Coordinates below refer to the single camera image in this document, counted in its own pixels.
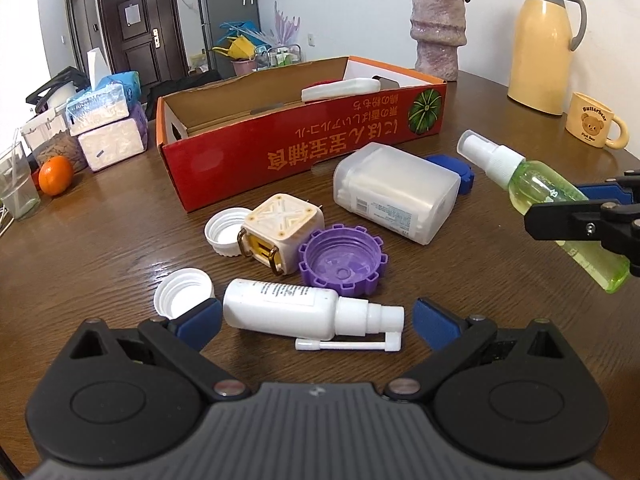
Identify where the green spray bottle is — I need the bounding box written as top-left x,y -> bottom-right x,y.
455,129 -> 632,295

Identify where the purple gear lid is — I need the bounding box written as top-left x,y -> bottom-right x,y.
298,223 -> 388,297

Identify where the beige plug adapter cube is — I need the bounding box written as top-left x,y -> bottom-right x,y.
238,193 -> 324,276

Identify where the blue gear lid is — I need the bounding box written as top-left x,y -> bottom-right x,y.
425,154 -> 475,195

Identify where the red white lint brush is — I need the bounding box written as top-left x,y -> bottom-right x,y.
300,77 -> 381,103

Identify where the white bottle cap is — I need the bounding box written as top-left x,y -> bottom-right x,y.
153,268 -> 215,320
204,207 -> 250,257

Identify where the yellow bear mug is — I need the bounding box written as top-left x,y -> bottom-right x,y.
565,92 -> 629,150

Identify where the yellow thermos jug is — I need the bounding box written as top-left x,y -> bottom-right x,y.
508,0 -> 588,116

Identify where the red cardboard box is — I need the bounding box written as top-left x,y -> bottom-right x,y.
155,56 -> 447,211

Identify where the purple white tissue pack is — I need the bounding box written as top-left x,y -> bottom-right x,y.
78,103 -> 149,172

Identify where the orange fruit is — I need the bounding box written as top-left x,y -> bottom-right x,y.
38,155 -> 74,197

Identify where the clear food container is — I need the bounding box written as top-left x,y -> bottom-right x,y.
22,110 -> 88,174

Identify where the clear drinking glass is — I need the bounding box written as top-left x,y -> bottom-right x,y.
0,141 -> 40,220

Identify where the black folding chair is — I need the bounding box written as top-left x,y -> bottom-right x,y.
145,70 -> 221,120

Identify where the blue tissue pack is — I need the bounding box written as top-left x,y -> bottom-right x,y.
65,48 -> 141,136

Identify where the pink textured vase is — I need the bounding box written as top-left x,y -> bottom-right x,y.
410,0 -> 466,81

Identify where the blue yellow dustpan set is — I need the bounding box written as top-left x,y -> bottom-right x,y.
212,21 -> 271,61

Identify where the dark brown door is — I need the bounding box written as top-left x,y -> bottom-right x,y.
98,0 -> 188,93

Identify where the wire storage rack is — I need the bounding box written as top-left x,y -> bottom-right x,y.
255,44 -> 303,70

